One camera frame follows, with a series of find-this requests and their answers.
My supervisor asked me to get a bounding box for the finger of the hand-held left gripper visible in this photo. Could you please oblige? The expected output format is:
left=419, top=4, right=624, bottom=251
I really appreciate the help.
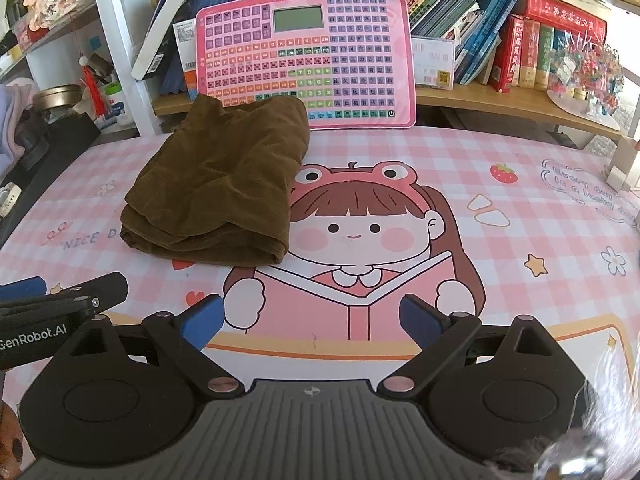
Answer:
left=0, top=276, right=49, bottom=303
left=0, top=271, right=129, bottom=319

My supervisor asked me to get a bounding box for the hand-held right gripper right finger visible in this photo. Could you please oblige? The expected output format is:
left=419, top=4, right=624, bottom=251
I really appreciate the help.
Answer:
left=377, top=293, right=587, bottom=402

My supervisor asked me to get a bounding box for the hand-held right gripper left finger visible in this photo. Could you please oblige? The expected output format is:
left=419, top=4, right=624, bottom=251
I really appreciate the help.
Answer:
left=47, top=293, right=247, bottom=402

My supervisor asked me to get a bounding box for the brown corduroy garment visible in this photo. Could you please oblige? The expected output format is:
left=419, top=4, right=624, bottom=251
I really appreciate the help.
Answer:
left=120, top=94, right=311, bottom=267

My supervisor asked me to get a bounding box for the brown spotted object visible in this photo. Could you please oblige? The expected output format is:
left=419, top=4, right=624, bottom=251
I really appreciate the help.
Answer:
left=0, top=402, right=26, bottom=476

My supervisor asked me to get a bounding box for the pink checked printed desk mat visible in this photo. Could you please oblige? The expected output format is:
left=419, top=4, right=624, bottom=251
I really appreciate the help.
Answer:
left=0, top=124, right=640, bottom=480

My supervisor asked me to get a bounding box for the black side stand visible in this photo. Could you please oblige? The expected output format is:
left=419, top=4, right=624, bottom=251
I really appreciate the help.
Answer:
left=0, top=110, right=102, bottom=243

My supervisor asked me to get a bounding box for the lilac cloth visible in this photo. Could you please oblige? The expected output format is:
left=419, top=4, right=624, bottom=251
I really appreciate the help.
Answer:
left=0, top=81, right=38, bottom=173

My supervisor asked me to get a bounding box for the white plastic jar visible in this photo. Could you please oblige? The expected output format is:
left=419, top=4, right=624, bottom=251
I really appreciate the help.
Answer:
left=104, top=84, right=137, bottom=129

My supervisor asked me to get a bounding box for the round metal tin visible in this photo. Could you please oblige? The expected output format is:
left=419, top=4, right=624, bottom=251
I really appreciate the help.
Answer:
left=31, top=84, right=87, bottom=112

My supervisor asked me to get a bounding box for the red bottle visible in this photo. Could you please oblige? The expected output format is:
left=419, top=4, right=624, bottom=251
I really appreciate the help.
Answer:
left=79, top=56, right=110, bottom=117

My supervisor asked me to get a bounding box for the wooden bookshelf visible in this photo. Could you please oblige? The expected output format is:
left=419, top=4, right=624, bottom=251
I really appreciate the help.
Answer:
left=0, top=0, right=640, bottom=151

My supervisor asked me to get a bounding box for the white orange booklet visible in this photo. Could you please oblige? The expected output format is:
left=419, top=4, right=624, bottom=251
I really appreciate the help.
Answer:
left=172, top=19, right=199, bottom=102

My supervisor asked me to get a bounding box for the white printed card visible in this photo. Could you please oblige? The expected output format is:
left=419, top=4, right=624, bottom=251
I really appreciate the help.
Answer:
left=410, top=35, right=457, bottom=91

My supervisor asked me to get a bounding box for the white-edged leaning book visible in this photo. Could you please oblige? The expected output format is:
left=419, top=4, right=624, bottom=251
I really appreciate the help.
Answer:
left=131, top=0, right=193, bottom=82

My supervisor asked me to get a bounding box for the pink toy learning tablet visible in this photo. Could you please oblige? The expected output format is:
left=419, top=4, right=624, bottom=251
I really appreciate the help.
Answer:
left=194, top=0, right=418, bottom=130

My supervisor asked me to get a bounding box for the row of colourful books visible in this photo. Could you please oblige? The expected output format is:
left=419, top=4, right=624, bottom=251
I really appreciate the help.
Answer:
left=220, top=0, right=608, bottom=94

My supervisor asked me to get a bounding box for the candy bouquet on white plate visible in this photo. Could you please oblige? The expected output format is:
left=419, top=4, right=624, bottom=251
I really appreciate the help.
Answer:
left=546, top=29, right=627, bottom=131

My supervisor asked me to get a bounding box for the thick red dictionary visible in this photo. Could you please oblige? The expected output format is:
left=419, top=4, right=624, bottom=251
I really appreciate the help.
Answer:
left=522, top=0, right=609, bottom=46

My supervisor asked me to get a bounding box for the white shelf post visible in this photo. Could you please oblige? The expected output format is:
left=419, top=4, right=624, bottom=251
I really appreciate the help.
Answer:
left=89, top=0, right=201, bottom=137

